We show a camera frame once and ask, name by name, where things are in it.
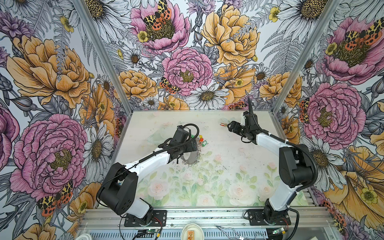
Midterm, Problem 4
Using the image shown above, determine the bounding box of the bunch of coloured keys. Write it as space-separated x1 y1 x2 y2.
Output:
196 135 208 147

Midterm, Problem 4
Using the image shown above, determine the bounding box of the green circuit board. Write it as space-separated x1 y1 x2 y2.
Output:
137 229 162 238

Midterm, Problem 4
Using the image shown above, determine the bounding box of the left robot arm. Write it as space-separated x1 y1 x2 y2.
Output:
97 124 200 226

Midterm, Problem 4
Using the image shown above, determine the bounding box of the white round dish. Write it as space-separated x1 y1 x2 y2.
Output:
181 223 205 240

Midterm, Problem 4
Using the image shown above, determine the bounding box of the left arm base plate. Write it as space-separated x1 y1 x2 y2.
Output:
124 210 168 228

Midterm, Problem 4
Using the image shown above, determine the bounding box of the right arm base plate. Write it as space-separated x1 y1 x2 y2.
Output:
243 209 292 226

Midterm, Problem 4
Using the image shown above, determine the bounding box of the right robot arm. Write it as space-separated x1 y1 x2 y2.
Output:
227 112 318 224

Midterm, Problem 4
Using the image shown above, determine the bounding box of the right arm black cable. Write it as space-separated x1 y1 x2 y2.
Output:
246 97 319 193

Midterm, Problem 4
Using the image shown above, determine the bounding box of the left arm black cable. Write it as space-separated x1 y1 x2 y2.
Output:
95 123 200 208

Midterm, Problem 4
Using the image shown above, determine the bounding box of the aluminium front rail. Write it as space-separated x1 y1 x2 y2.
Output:
79 206 333 230

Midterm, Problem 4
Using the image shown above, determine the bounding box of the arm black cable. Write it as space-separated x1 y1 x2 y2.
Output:
95 123 200 208
246 97 319 193

